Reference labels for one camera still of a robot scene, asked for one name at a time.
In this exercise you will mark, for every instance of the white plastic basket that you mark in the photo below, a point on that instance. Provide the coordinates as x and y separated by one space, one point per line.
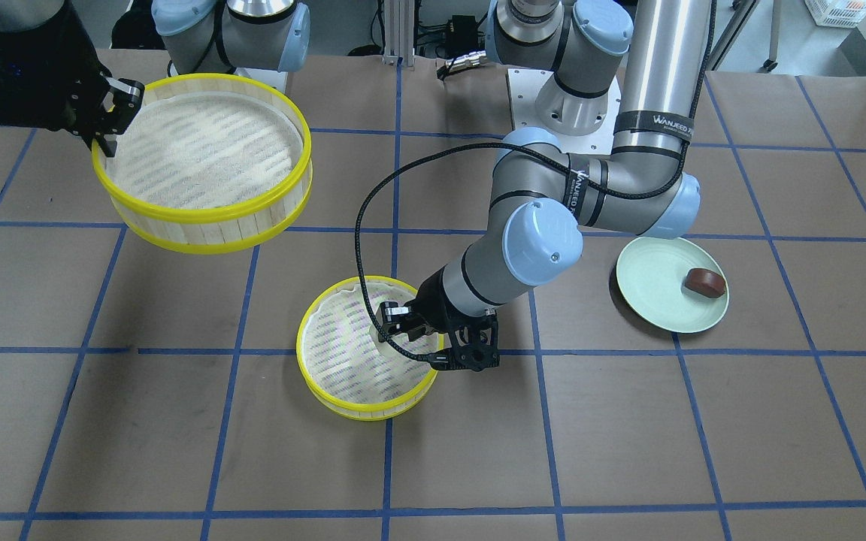
836 14

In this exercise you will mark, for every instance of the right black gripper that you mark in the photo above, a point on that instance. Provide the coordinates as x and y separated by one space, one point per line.
81 99

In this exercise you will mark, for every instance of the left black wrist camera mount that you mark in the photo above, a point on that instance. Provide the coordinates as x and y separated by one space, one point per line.
472 343

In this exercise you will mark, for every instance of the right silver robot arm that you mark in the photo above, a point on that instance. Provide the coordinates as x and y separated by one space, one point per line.
221 36

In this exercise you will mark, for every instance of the yellow bamboo steamer layer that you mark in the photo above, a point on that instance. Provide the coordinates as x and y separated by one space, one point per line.
212 163
347 368

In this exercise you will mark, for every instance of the light green plate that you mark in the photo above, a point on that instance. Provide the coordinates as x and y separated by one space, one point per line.
652 275

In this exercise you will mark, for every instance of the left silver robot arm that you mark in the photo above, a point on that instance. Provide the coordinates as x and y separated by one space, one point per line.
601 143

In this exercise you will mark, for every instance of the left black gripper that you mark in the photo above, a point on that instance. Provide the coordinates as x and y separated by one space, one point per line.
437 300

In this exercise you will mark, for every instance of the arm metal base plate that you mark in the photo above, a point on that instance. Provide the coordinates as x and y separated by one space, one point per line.
537 99
275 79

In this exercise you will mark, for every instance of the brown bun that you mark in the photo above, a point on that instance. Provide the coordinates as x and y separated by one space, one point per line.
706 282

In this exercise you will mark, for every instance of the black power box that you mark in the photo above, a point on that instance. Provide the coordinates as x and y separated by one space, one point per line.
461 35

